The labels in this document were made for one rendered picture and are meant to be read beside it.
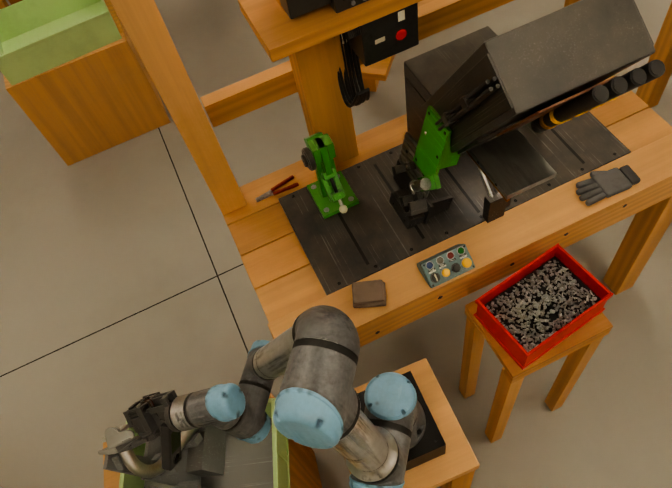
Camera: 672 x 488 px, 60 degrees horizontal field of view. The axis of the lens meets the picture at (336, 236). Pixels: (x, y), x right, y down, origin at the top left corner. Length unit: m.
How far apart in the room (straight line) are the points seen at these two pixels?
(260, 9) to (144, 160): 2.13
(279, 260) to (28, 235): 2.05
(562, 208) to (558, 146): 0.25
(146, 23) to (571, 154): 1.37
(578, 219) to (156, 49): 1.31
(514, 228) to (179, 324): 1.71
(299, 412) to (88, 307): 2.37
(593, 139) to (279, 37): 1.13
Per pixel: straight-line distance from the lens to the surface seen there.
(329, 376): 0.97
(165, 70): 1.64
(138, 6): 1.53
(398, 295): 1.77
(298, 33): 1.57
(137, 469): 1.54
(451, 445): 1.68
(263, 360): 1.29
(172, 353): 2.91
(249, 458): 1.74
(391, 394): 1.37
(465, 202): 1.95
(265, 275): 1.90
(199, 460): 1.69
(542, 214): 1.95
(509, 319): 1.77
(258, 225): 2.01
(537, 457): 2.57
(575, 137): 2.17
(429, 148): 1.74
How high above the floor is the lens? 2.48
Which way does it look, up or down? 56 degrees down
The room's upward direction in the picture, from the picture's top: 14 degrees counter-clockwise
